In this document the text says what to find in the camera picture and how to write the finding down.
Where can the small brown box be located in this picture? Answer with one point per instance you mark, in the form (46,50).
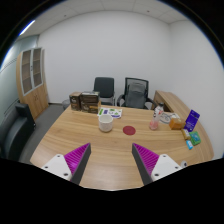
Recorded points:
(75,100)

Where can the grey waste bin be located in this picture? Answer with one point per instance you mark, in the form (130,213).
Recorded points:
(66,104)

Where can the orange tissue box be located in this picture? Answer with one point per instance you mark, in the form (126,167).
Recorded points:
(177,123)

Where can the purple standing card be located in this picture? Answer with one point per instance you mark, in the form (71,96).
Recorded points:
(191,120)

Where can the grey mesh office chair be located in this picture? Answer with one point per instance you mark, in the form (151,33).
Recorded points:
(135,94)

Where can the white plastic bag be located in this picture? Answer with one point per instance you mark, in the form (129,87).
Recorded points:
(167,116)

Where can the wooden glass-door cabinet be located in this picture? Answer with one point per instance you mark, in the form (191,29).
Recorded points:
(30,81)

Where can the black leather sofa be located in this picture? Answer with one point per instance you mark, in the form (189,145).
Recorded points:
(15,130)

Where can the white ceramic cup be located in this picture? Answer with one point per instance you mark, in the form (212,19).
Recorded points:
(105,123)

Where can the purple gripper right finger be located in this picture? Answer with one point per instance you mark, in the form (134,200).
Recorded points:
(152,166)

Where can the black office chair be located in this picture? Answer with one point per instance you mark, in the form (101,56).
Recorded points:
(105,87)

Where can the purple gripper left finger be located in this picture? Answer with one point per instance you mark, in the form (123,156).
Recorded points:
(70,166)

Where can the green small packet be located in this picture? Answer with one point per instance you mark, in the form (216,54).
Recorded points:
(195,138)

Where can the large brown box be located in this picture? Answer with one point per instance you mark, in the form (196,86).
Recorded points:
(90,102)

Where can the white green leaflet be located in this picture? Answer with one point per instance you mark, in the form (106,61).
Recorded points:
(115,113)

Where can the yellow small packet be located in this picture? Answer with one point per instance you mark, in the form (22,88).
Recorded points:
(186,134)

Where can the clear plastic water bottle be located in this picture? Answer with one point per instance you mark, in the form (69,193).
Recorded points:
(158,111)

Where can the blue small packet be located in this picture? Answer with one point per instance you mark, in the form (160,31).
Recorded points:
(189,144)

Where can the red round coaster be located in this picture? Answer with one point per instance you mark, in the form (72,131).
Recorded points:
(129,130)

